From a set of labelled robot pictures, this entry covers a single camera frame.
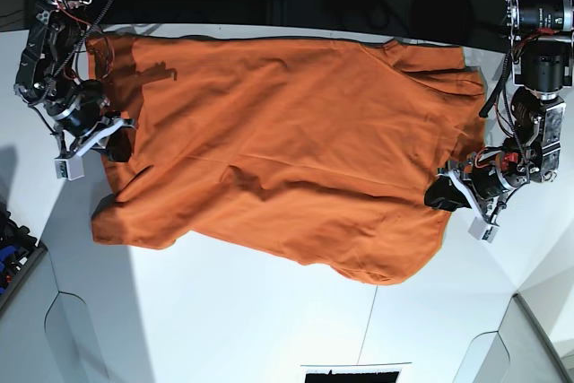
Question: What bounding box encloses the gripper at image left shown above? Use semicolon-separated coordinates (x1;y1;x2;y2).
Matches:
43;80;135;163

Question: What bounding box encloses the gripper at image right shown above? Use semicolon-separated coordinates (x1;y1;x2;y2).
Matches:
424;149;531;224

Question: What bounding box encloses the orange t-shirt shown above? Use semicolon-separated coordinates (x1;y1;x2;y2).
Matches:
91;34;484;285

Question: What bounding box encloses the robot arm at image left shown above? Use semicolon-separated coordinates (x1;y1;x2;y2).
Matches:
14;0;483;212

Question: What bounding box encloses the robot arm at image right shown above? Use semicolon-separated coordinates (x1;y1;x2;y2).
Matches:
424;0;573;228

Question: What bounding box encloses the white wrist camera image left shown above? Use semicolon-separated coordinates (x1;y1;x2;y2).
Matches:
54;156;84;181

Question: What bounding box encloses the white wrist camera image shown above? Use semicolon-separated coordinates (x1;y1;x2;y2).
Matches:
468;217;499;243
54;156;84;181

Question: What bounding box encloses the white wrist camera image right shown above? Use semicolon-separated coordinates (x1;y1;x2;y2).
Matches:
468;217;499;243

